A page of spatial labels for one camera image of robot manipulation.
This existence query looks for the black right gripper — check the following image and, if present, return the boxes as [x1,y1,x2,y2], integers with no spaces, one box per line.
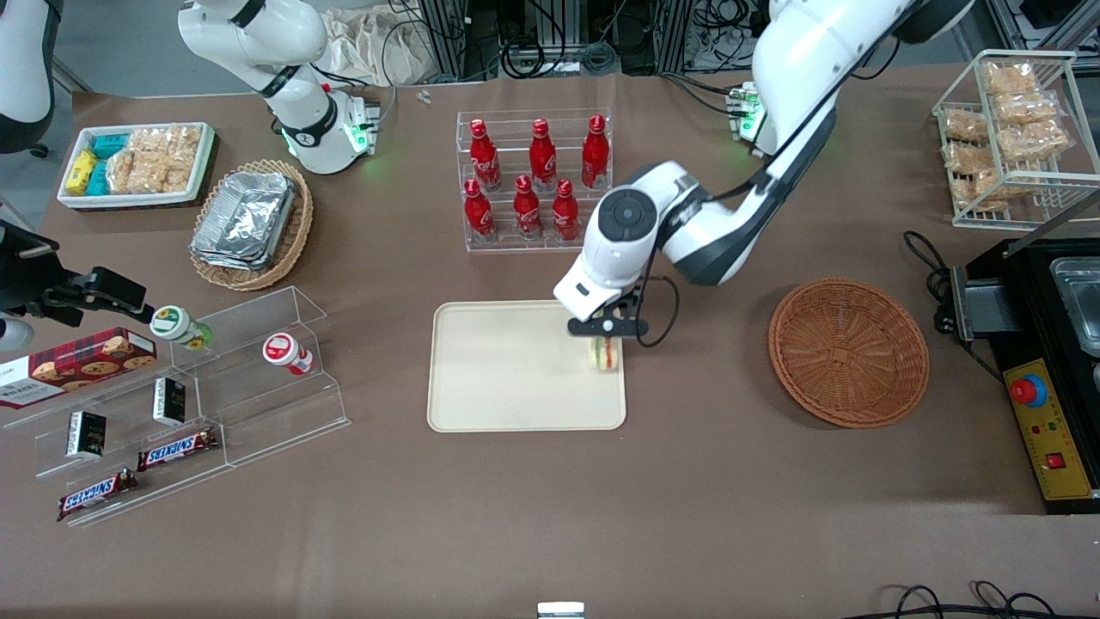
[0,221,90,329]

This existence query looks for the beige plastic tray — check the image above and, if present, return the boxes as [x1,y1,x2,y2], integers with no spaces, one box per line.
[427,298,627,432]

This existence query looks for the aluminium foil tray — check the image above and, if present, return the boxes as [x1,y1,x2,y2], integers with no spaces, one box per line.
[194,170,298,260]
[190,234,278,273]

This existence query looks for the round brown wicker basket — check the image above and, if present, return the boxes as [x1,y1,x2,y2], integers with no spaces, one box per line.
[767,277,931,430]

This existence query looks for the oval light wicker basket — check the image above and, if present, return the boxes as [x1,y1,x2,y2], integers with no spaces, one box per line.
[188,158,315,292]

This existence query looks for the black box on right wrist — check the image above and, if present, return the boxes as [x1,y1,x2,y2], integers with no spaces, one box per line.
[93,267,156,324]

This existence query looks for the red cookie box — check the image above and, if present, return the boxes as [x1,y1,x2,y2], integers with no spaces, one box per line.
[0,327,159,411]

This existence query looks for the yellow snack pack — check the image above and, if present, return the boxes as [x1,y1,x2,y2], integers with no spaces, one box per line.
[66,150,101,196]

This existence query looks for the white rectangular snack bin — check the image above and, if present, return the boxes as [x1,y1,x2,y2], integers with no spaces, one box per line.
[56,121,217,211]

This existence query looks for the clear acrylic bottle rack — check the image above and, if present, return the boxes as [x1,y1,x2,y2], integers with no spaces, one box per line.
[455,108,614,254]

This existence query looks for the red cola bottle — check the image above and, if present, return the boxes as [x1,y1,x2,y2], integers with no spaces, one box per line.
[463,178,497,242]
[529,119,558,193]
[581,113,610,190]
[513,175,544,242]
[468,119,503,193]
[552,178,580,242]

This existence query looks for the clear bag of rice crackers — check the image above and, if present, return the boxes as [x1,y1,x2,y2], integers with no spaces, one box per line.
[127,126,204,166]
[106,153,195,196]

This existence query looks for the green-capped small bottle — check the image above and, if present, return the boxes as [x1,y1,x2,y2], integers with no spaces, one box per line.
[150,305,213,352]

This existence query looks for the small black box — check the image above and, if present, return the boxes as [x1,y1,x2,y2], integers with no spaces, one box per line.
[65,410,108,460]
[152,376,188,428]

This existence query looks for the Snickers chocolate bar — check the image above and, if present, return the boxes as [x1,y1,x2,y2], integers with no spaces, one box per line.
[57,468,140,524]
[137,426,221,472]

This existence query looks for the red-capped small bottle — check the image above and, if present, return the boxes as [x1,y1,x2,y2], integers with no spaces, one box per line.
[261,332,315,377]

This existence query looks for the clear acrylic stepped shelf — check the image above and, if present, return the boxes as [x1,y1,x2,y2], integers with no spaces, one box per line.
[0,285,352,528]

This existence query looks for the grey metal box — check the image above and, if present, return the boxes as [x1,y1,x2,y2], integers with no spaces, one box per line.
[949,264,1024,343]

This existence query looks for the beige cloth bag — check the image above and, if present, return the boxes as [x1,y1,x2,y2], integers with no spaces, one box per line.
[320,3,436,88]

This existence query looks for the clear bag of fried snack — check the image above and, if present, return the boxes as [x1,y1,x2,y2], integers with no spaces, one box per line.
[943,142,1003,178]
[951,169,1008,212]
[940,109,991,144]
[992,90,1060,126]
[981,59,1040,96]
[997,120,1072,163]

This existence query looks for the black machine with yellow panel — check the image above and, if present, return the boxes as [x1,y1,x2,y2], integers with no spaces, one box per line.
[949,184,1100,516]

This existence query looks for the steel pan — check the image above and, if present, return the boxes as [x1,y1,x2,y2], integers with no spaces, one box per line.
[1049,255,1100,359]

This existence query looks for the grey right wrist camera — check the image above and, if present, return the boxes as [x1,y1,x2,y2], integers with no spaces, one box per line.
[0,316,36,354]

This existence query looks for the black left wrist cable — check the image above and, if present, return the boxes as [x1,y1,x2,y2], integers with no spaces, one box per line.
[638,168,779,348]

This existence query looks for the black left base cables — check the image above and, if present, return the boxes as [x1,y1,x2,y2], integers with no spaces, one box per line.
[657,71,742,119]

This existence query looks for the black coiled cable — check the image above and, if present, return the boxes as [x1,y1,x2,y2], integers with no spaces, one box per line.
[498,34,621,80]

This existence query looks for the black machine power cable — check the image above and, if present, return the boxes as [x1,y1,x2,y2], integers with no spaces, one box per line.
[901,230,1008,384]

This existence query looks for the aluminium profile frame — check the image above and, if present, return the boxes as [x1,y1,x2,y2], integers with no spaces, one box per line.
[418,0,472,81]

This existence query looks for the white wire rack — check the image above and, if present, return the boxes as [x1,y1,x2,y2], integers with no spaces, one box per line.
[932,49,1100,230]

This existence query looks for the black cable on table edge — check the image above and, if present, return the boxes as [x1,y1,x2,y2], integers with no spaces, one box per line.
[855,579,1100,619]

